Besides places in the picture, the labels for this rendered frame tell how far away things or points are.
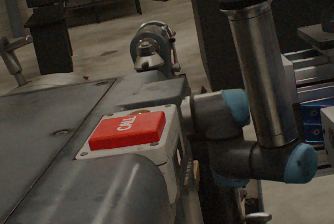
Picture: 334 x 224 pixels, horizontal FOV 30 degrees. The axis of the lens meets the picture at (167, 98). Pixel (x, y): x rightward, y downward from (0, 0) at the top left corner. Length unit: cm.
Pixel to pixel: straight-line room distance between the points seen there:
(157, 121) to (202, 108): 67
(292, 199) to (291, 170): 227
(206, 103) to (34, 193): 77
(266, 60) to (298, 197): 239
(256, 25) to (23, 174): 63
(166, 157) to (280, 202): 289
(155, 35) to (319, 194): 162
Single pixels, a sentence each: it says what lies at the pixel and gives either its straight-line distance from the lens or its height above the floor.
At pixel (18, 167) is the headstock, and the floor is 125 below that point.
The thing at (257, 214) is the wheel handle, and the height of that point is 70.
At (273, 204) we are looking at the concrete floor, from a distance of 339.
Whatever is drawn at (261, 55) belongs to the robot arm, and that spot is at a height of 120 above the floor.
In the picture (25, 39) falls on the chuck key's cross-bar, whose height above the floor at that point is 131.
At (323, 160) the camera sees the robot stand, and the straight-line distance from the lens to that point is 145.
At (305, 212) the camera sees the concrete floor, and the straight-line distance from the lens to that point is 326.
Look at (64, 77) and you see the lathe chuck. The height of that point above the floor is 123.
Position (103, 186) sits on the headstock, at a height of 125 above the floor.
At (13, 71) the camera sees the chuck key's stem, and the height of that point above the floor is 126.
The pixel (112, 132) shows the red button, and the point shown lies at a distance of 53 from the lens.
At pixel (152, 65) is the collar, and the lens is 158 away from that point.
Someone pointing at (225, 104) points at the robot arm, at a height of 110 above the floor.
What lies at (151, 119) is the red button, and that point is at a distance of 55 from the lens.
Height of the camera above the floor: 141
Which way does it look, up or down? 14 degrees down
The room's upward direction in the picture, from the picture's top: 11 degrees counter-clockwise
